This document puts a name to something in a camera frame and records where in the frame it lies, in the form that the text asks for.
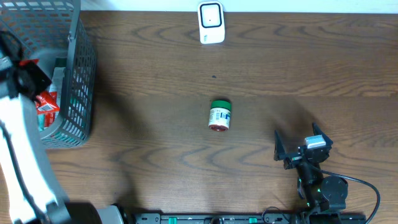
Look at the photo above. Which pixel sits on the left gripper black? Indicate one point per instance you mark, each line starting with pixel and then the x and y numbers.
pixel 27 74

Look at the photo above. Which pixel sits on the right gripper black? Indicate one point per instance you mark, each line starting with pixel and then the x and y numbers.
pixel 292 160

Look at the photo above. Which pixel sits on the white barcode scanner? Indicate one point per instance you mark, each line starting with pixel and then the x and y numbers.
pixel 211 22

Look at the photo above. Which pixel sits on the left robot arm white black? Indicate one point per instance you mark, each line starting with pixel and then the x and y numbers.
pixel 35 195

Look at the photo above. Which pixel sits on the red snack bag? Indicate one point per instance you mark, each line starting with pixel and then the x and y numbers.
pixel 47 108

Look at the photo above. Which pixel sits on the green lid jar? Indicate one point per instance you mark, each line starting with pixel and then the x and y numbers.
pixel 220 115

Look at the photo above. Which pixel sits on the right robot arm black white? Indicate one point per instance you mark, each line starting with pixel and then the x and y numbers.
pixel 323 194

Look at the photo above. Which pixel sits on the grey plastic mesh basket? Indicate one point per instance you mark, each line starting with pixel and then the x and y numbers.
pixel 52 32

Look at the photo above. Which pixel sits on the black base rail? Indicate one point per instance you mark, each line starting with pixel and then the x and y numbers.
pixel 269 218

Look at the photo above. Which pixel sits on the green white 3M package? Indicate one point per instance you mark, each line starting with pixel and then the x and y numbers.
pixel 55 88

